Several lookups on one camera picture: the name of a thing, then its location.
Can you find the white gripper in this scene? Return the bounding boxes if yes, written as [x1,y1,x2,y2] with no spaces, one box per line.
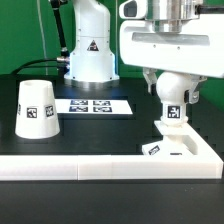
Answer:
[119,0,224,104]

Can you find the white lamp bulb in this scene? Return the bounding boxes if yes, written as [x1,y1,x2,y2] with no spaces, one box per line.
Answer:
[156,72,192,126]

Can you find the white lamp base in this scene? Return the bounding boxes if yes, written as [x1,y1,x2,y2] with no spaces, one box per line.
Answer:
[142,120,198,157]

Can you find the white lamp shade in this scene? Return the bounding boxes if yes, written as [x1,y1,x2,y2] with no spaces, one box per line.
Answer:
[15,80,60,139]

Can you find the white L-shaped fence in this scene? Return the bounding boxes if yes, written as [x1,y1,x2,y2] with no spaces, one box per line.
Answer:
[0,130,223,181]

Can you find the white tag sheet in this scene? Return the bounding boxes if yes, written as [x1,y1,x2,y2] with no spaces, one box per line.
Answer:
[55,99,132,115]

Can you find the black cable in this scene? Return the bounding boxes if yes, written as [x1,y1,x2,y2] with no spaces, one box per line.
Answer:
[10,57,70,75]

